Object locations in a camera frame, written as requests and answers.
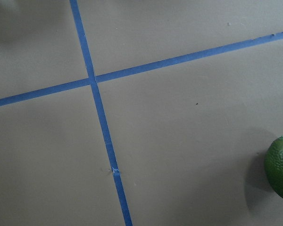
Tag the blue tape grid lines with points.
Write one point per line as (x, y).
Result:
(93, 80)

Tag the green lime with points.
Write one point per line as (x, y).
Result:
(273, 165)

